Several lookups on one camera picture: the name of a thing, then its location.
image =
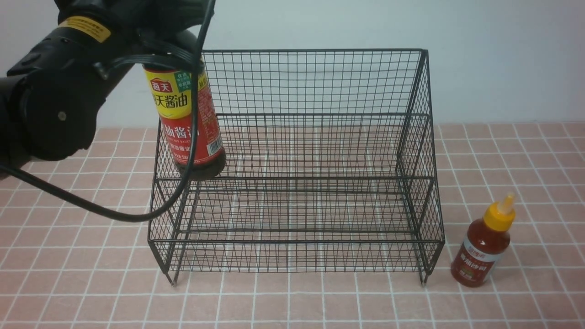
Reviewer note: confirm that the soy sauce bottle red label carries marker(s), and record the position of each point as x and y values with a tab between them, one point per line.
188	119

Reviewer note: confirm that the chili sauce bottle yellow cap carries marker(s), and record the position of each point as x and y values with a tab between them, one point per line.
484	243

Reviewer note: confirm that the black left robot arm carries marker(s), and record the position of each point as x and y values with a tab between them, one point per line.
50	99

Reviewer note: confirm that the black wire mesh rack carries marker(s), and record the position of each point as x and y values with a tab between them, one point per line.
330	166

